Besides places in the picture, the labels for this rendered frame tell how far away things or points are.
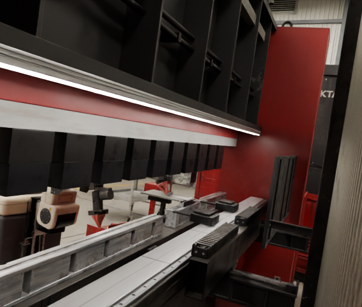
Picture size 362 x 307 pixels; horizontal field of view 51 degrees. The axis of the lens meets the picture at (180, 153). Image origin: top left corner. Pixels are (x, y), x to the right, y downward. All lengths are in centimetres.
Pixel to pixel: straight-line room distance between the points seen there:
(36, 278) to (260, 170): 217
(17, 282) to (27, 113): 44
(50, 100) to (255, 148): 219
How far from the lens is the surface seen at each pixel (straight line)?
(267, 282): 160
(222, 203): 219
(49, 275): 124
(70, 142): 114
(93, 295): 96
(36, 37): 76
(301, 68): 306
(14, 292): 114
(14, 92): 97
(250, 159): 304
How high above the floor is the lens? 138
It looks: 3 degrees down
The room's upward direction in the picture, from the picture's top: 8 degrees clockwise
